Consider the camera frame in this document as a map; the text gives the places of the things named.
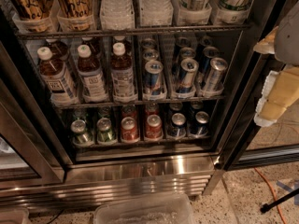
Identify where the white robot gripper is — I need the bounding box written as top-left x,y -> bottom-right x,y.
253,2 -> 299,127

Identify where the tea bottle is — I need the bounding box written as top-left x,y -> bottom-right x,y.
77,45 -> 108,103
37,47 -> 78,105
110,42 -> 135,102

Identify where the right fridge glass door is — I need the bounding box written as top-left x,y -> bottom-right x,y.
220,0 -> 299,171

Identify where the fridge glass door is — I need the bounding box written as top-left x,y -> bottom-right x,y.
220,0 -> 299,171
0,44 -> 64,190

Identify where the right clear water bottle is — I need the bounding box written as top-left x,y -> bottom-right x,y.
139,0 -> 173,26

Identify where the clear water bottle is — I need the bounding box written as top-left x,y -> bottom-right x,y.
139,0 -> 173,26
100,0 -> 135,30

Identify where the left clear water bottle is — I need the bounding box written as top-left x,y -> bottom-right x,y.
100,0 -> 135,30

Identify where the stainless steel fridge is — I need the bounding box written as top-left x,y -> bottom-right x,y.
0,0 -> 299,213

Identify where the gold top-shelf can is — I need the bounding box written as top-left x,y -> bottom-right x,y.
58,0 -> 93,31
10,0 -> 54,33

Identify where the left gold top-shelf can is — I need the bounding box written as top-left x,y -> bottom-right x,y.
10,0 -> 54,33

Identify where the left fridge glass door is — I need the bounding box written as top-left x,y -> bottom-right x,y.
0,44 -> 64,190

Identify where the front right energy drink can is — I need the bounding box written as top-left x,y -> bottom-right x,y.
202,57 -> 228,91

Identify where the energy drink can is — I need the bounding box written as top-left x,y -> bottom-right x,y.
202,57 -> 228,91
144,61 -> 164,95
176,58 -> 198,93

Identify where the right green-white tall can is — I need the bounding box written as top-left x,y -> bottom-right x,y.
215,0 -> 251,24

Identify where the green-white tall can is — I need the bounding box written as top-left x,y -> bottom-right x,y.
172,0 -> 212,26
215,0 -> 251,24

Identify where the front middle energy drink can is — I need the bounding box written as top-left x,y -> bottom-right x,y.
176,58 -> 198,93

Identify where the right dark blue soda can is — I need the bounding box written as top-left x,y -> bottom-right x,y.
190,111 -> 209,136

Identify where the dark blue soda can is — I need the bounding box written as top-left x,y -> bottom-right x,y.
190,111 -> 209,136
168,113 -> 186,138

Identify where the left green-white tall can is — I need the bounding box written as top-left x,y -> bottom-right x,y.
172,0 -> 212,26

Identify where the left dark blue soda can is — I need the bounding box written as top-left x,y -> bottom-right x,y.
168,113 -> 186,138

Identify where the front left energy drink can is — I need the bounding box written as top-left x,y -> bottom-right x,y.
144,61 -> 164,95

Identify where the right red soda can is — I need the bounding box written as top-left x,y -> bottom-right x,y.
145,115 -> 163,139

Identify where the red soda can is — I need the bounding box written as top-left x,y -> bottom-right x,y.
121,117 -> 139,142
145,115 -> 163,139

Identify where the black tripod leg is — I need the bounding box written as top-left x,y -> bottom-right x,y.
260,189 -> 299,214

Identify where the left red soda can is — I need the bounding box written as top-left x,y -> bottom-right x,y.
121,117 -> 139,142

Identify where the clear plastic bin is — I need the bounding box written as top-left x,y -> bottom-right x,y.
93,193 -> 196,224

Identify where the green soda can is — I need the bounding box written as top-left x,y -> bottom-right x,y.
97,118 -> 116,143
71,119 -> 93,147

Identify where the left green soda can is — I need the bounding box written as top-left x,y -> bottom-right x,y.
71,119 -> 93,147

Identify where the orange cable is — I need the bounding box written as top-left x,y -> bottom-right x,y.
253,167 -> 288,224

